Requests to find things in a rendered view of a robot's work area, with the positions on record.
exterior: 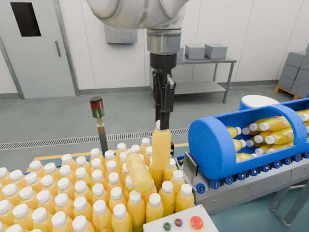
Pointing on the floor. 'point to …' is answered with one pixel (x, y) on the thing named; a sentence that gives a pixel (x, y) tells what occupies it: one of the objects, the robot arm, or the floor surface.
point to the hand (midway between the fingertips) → (162, 116)
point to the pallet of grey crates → (295, 75)
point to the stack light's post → (102, 138)
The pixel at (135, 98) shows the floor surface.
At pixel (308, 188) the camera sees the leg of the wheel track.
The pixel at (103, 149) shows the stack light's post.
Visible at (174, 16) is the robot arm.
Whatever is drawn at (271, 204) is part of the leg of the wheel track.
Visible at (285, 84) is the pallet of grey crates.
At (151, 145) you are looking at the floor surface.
